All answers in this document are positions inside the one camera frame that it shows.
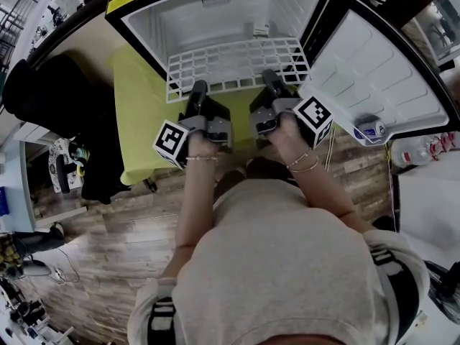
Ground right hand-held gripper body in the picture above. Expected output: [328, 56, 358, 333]
[248, 93, 334, 150]

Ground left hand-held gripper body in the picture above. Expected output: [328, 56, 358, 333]
[152, 97, 234, 170]

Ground white wire fridge shelf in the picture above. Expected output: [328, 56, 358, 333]
[165, 37, 310, 104]

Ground small black fridge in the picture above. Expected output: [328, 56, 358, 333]
[104, 0, 341, 104]

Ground person's left forearm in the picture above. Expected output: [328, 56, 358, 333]
[175, 158, 220, 251]

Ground person's right forearm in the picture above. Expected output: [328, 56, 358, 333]
[287, 158, 374, 235]

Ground white fridge door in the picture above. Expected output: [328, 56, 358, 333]
[296, 0, 460, 147]

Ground person's right hand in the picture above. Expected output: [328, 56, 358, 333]
[275, 112, 313, 165]

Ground person's left hand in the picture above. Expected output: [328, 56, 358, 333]
[186, 133, 219, 159]

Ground lime green tablecloth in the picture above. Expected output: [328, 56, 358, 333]
[111, 45, 303, 186]

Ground thin bangle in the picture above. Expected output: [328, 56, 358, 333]
[289, 158, 320, 174]

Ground blue white drink can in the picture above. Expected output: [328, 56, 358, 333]
[352, 115, 388, 145]

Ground person's right leg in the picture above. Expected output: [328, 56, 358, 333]
[246, 156, 299, 185]

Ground person's leg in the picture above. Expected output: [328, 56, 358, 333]
[214, 169, 249, 208]
[246, 156, 299, 185]

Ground person's left leg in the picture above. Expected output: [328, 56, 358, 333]
[214, 169, 249, 208]

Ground small teal yellow object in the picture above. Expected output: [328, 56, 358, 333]
[68, 144, 91, 178]

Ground pack of water bottles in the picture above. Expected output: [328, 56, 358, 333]
[390, 131, 460, 168]

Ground patterned white stool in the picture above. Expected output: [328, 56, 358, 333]
[48, 137, 86, 194]

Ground black office chair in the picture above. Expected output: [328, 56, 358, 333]
[1, 54, 132, 205]

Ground white cabinet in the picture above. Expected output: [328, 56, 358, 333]
[12, 120, 55, 144]

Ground white table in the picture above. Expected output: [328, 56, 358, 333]
[393, 156, 460, 262]

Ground person's beige shirt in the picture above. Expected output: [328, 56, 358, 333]
[127, 178, 431, 345]

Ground pale blue desk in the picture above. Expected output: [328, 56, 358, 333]
[0, 134, 89, 233]

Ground black standing fan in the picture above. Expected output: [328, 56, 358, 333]
[372, 216, 460, 325]

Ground white cable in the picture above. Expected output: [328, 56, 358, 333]
[324, 127, 338, 171]

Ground thin chain bracelet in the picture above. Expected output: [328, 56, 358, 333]
[285, 148, 312, 169]

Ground floor cable with adapter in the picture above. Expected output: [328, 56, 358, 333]
[52, 246, 81, 284]

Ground person's left shoulder strap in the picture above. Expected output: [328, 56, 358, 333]
[147, 296, 178, 345]

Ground person's shoulder strap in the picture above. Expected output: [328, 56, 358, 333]
[368, 244, 420, 337]
[147, 296, 178, 345]

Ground person's right shoulder strap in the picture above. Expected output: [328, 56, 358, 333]
[368, 244, 420, 337]

